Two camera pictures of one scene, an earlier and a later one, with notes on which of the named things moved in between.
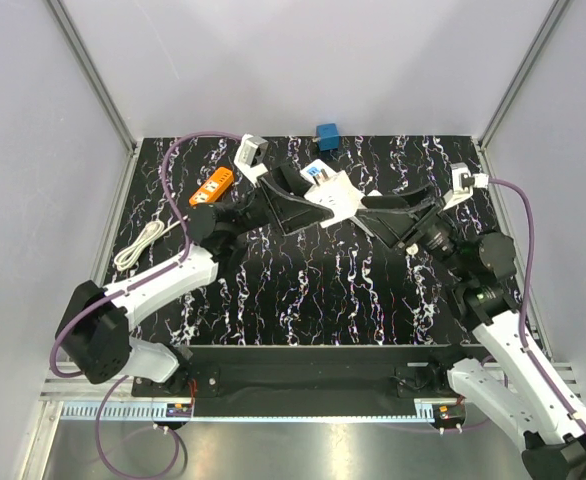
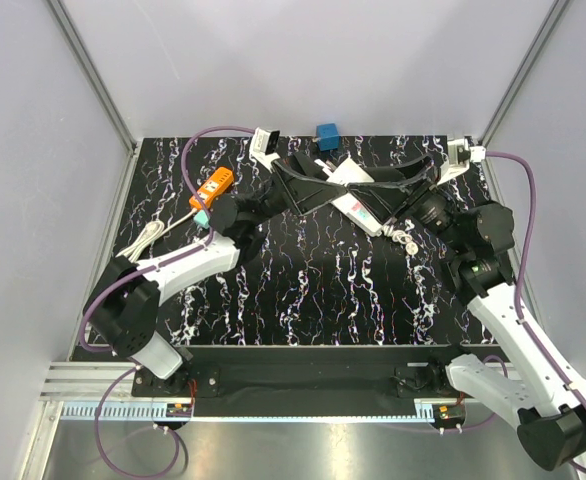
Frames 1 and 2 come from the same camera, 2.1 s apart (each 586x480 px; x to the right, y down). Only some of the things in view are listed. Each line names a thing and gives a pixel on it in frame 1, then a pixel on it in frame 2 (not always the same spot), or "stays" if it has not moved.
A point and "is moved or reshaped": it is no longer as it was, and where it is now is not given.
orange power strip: x=210 y=191 stays
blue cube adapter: x=328 y=136 stays
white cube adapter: x=339 y=193 is moved or reshaped
